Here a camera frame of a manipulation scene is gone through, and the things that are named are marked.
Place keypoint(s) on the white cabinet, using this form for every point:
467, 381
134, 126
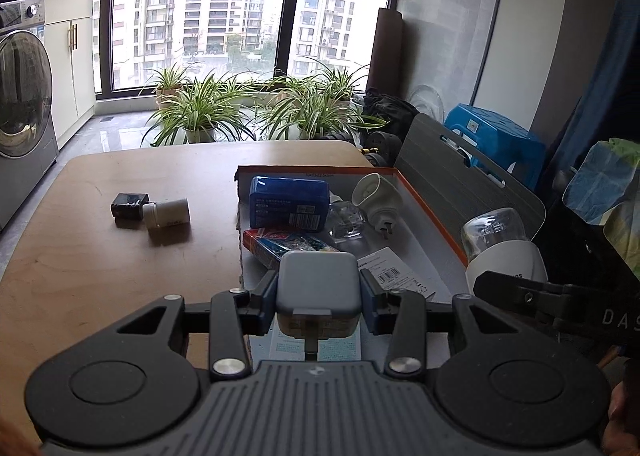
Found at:
70, 76

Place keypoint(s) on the grey lap board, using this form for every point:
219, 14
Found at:
450, 171

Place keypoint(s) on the silver washing machine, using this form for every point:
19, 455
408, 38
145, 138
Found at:
25, 111

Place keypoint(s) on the spider plant in white pot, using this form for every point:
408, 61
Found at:
200, 134

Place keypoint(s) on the dark rolled mat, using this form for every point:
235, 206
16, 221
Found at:
386, 51

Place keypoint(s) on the spider plant in terracotta pot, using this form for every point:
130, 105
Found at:
167, 86

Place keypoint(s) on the dark blue curtain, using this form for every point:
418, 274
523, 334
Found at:
615, 61

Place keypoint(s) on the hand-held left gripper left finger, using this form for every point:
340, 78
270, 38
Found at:
270, 297

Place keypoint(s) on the white barcode card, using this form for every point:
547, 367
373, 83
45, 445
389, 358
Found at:
395, 276

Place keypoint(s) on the green and white packet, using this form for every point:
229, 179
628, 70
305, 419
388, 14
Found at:
340, 348

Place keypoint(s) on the small black box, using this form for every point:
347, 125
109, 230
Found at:
127, 206

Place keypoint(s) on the potted spider plant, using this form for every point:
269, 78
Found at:
340, 84
237, 89
310, 116

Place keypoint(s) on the grey charger adapter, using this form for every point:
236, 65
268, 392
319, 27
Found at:
317, 281

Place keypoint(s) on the white plug device clear dome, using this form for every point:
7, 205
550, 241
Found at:
510, 256

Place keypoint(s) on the white and orange cardboard tray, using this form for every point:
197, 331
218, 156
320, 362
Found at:
425, 236

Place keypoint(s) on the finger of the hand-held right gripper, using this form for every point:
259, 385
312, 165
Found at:
520, 293

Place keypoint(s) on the white cylinder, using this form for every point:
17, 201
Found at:
170, 210

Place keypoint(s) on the white fan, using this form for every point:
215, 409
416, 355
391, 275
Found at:
427, 101

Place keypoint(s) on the black bag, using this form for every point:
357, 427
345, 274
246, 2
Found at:
390, 109

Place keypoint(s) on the white cup-shaped plug adapter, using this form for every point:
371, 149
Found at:
385, 196

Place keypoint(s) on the blue plastic stool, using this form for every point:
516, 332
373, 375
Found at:
490, 131

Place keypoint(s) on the red card box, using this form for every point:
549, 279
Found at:
265, 243

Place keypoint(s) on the black window frame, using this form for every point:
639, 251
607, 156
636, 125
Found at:
295, 11

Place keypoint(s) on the blue rectangular box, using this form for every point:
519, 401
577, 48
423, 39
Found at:
280, 196

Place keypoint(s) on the black dumbbell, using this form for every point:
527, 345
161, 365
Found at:
382, 149
340, 137

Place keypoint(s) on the translucent plastic bag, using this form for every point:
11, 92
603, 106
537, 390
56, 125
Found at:
600, 176

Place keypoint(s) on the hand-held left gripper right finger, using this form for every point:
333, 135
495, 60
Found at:
370, 301

